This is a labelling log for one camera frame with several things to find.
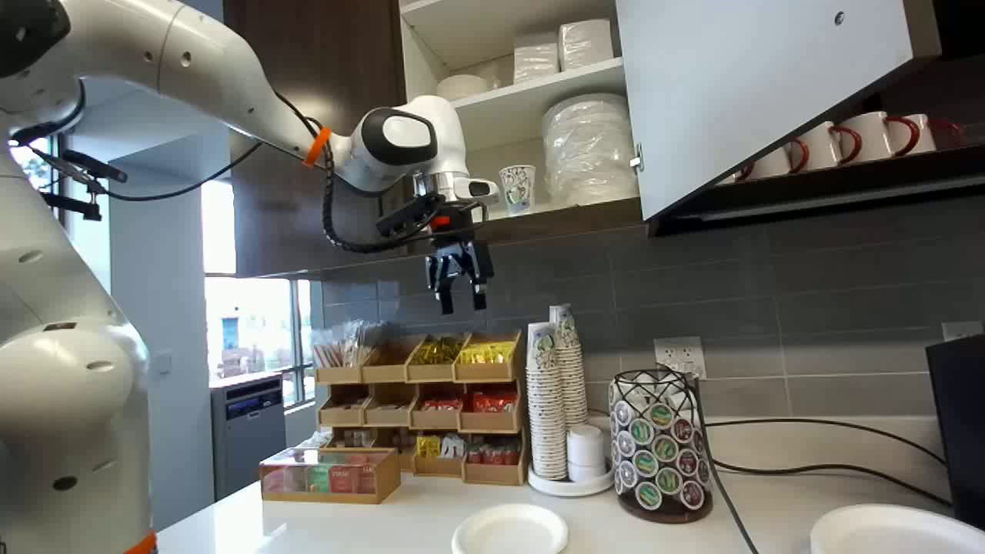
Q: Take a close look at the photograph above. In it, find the white mug red handle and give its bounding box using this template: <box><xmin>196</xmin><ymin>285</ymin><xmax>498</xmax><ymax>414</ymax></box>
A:
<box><xmin>837</xmin><ymin>107</ymin><xmax>925</xmax><ymax>167</ymax></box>
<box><xmin>890</xmin><ymin>112</ymin><xmax>968</xmax><ymax>160</ymax></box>
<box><xmin>791</xmin><ymin>119</ymin><xmax>866</xmax><ymax>174</ymax></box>
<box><xmin>740</xmin><ymin>144</ymin><xmax>810</xmax><ymax>184</ymax></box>

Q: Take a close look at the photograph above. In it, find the tall patterned paper cup stack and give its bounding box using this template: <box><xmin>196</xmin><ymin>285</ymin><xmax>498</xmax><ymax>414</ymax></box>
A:
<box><xmin>546</xmin><ymin>301</ymin><xmax>591</xmax><ymax>431</ymax></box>
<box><xmin>523</xmin><ymin>321</ymin><xmax>571</xmax><ymax>485</ymax></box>

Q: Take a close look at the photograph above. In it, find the black power cable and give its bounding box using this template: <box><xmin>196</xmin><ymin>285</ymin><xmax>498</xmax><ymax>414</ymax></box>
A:
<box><xmin>700</xmin><ymin>414</ymin><xmax>947</xmax><ymax>467</ymax></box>
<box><xmin>696</xmin><ymin>409</ymin><xmax>961</xmax><ymax>554</ymax></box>

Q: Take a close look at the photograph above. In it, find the white wall outlet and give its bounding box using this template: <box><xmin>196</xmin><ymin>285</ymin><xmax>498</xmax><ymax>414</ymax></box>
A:
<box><xmin>652</xmin><ymin>332</ymin><xmax>711</xmax><ymax>382</ymax></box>

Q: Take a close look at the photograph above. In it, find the open wall cabinet white interior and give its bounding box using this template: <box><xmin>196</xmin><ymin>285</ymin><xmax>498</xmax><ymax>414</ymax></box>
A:
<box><xmin>398</xmin><ymin>0</ymin><xmax>652</xmax><ymax>257</ymax></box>

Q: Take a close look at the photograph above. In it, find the wooden condiment organizer rack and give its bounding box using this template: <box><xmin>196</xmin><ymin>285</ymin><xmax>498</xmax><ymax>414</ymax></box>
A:
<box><xmin>315</xmin><ymin>326</ymin><xmax>529</xmax><ymax>491</ymax></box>

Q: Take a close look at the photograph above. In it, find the white round cup holder base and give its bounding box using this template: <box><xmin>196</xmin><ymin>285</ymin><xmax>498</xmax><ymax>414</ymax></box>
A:
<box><xmin>523</xmin><ymin>466</ymin><xmax>618</xmax><ymax>503</ymax></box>

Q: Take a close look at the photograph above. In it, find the wire coffee pod carousel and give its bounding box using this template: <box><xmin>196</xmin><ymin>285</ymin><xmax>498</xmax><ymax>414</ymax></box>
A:
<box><xmin>605</xmin><ymin>367</ymin><xmax>716</xmax><ymax>526</ymax></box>

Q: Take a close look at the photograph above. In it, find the white cup lid stack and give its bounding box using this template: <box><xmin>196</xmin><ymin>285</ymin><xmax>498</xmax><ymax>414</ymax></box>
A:
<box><xmin>562</xmin><ymin>422</ymin><xmax>612</xmax><ymax>488</ymax></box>

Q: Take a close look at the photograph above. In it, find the small white paper plate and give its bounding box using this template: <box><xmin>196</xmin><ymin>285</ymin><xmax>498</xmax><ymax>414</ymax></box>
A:
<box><xmin>451</xmin><ymin>503</ymin><xmax>574</xmax><ymax>554</ymax></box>

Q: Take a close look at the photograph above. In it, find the plastic wrapped white plate stack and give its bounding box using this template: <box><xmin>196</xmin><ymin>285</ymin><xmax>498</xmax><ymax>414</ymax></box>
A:
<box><xmin>540</xmin><ymin>89</ymin><xmax>639</xmax><ymax>210</ymax></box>

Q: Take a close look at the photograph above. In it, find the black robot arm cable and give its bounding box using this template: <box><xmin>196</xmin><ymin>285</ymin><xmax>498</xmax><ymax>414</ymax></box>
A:
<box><xmin>60</xmin><ymin>76</ymin><xmax>440</xmax><ymax>257</ymax></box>

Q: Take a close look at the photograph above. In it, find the wooden tea bag box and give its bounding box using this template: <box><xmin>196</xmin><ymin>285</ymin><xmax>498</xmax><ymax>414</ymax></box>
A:
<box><xmin>255</xmin><ymin>444</ymin><xmax>402</xmax><ymax>509</ymax></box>

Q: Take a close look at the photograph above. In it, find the white cabinet door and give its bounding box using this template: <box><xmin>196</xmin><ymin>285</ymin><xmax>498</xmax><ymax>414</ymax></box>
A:
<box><xmin>612</xmin><ymin>0</ymin><xmax>945</xmax><ymax>224</ymax></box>

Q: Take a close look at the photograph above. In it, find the dark wood mug shelf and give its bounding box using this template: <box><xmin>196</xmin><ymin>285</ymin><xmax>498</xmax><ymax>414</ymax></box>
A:
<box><xmin>650</xmin><ymin>0</ymin><xmax>985</xmax><ymax>240</ymax></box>

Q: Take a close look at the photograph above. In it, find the large white paper plate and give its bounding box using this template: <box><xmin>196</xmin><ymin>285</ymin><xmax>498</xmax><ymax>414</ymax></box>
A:
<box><xmin>808</xmin><ymin>503</ymin><xmax>985</xmax><ymax>554</ymax></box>

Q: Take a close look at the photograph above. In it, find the black appliance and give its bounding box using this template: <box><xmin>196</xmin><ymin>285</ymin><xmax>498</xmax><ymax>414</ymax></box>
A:
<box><xmin>925</xmin><ymin>329</ymin><xmax>985</xmax><ymax>533</ymax></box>

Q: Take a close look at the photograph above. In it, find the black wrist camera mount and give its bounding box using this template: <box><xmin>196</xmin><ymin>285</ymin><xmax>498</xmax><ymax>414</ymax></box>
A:
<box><xmin>373</xmin><ymin>195</ymin><xmax>440</xmax><ymax>245</ymax></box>

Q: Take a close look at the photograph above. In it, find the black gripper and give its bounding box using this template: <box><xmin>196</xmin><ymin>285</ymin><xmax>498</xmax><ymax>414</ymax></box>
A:
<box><xmin>422</xmin><ymin>231</ymin><xmax>496</xmax><ymax>317</ymax></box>

